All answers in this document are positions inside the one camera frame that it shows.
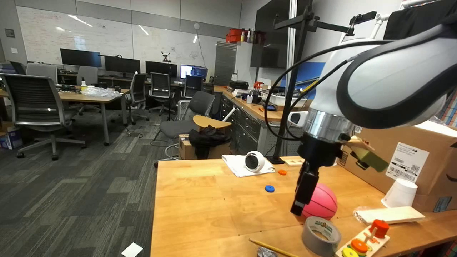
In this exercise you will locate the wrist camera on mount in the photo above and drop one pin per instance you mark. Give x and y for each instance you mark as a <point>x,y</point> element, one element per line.
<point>371,158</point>

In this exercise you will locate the white paper scrap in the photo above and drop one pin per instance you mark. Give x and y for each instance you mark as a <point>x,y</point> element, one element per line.
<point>131,249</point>

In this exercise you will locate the small blue disc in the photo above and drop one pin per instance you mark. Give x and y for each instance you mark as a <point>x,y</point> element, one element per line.
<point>270,188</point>

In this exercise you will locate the white paper cup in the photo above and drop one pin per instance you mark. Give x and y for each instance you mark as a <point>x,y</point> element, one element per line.
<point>400,192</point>

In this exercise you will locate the wooden office desk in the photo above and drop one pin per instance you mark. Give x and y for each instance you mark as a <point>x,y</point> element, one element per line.
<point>90,97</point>

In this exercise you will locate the long wooden workbench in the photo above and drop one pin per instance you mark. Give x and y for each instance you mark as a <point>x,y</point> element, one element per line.
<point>247,111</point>

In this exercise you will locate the red storage box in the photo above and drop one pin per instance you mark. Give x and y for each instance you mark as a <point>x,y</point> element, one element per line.
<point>233,35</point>

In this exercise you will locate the grey duct tape roll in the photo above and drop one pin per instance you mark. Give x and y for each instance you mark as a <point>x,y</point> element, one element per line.
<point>321,235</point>

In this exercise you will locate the grey mesh office chair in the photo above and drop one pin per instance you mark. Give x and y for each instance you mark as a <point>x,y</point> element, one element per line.
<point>35,101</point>

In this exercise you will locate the wooden strip with holes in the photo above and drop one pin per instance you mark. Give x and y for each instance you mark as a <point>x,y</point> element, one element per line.
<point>290,159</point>

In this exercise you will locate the black office chair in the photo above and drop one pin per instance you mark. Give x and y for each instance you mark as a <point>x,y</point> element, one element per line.
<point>160,87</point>
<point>137,92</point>

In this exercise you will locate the blue wall board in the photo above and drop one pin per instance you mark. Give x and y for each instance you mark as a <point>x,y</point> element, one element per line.
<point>311,71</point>

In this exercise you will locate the red cylinder stacking block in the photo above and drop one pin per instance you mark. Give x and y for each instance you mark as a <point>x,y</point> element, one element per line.
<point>378,228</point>

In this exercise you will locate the orange stacking disc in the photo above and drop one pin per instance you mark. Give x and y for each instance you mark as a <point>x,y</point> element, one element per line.
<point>358,245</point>

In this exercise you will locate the long white foam tray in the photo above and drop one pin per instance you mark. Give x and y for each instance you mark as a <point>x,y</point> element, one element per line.
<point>388,214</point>

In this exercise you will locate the small orange disc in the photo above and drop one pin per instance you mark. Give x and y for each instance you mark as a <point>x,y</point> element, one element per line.
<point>283,171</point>

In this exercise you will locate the wooden peg stacking board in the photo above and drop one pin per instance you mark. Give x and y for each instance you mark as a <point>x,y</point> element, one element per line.
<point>375,242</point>

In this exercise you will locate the yellow-green stacking disc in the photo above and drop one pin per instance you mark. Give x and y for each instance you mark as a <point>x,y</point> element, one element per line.
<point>348,252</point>

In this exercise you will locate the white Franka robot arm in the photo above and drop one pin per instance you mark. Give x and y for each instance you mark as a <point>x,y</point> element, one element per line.
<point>390,79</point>

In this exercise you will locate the black camera stand pole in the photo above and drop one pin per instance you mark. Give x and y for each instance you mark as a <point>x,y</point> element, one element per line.
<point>297,47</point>

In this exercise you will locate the black curtain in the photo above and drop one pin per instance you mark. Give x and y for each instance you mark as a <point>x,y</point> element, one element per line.
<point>414,18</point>

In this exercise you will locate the dark padded office chair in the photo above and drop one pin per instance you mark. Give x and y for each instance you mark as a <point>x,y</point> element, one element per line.
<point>197,107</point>

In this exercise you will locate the small cardboard box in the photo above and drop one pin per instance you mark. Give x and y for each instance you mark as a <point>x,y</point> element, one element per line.
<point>184,148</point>

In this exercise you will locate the large cardboard shipping box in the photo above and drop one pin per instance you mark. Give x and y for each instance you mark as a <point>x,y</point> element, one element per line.
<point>437,165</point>

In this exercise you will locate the pink mini basketball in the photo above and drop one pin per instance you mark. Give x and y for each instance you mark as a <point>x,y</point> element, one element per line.
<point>323,201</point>

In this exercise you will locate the white tripod stand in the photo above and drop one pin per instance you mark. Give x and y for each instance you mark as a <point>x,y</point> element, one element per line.
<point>363,17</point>

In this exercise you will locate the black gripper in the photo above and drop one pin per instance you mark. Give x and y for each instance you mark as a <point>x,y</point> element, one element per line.
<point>318,151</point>

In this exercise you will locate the black computer monitor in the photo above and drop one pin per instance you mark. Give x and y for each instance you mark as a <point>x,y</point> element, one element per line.
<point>160,67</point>
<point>80,57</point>
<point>121,64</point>

